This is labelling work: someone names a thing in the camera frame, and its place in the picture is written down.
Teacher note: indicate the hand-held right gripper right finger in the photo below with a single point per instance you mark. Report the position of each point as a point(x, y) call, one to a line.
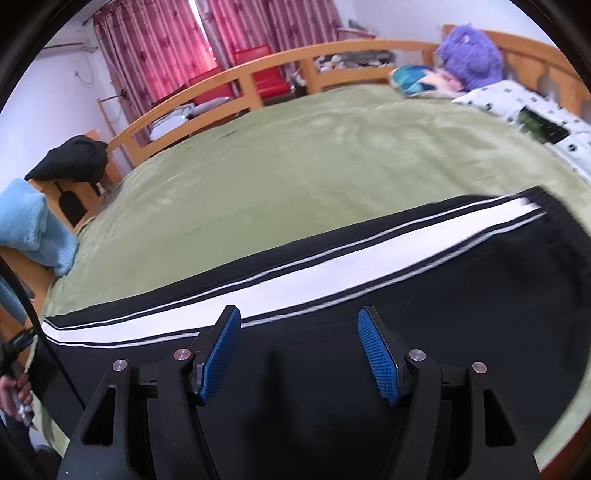
point(378, 355)

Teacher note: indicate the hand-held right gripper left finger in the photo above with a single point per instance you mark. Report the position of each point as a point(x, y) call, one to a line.
point(221, 353)

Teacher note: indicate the black pants with white stripe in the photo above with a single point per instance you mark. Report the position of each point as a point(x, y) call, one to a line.
point(300, 392)

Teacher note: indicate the person's left hand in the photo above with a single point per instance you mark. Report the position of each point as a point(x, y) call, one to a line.
point(11, 392)

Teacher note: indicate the folded light blue towel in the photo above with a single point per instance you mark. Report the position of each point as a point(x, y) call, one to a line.
point(32, 226)

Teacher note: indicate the green bed blanket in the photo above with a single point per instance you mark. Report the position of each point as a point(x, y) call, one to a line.
point(277, 175)

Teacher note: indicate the black jacket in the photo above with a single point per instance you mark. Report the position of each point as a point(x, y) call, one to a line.
point(69, 159)

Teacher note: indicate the white cloth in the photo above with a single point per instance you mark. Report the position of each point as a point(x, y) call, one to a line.
point(173, 120)

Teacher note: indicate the red chair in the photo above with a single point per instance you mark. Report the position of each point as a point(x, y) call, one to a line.
point(265, 69)
point(214, 94)

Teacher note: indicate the teal printed pillow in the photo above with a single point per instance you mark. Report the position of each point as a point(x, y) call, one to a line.
point(415, 79)

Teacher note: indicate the dark flat object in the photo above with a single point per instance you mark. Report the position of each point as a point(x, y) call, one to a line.
point(542, 127)

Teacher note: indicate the white patterned pillow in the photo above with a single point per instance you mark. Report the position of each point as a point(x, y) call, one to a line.
point(503, 99)

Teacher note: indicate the pile of desk clutter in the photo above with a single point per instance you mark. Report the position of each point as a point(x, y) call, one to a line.
point(355, 60)

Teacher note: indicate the white air conditioner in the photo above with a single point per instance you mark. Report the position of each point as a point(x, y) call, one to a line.
point(69, 50)

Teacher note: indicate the purple plush toy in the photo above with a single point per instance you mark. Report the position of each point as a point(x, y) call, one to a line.
point(471, 55)

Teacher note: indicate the pink patterned curtain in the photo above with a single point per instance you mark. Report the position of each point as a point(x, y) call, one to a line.
point(152, 46)

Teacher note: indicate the wooden bed frame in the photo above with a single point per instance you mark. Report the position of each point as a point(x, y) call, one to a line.
point(277, 57)

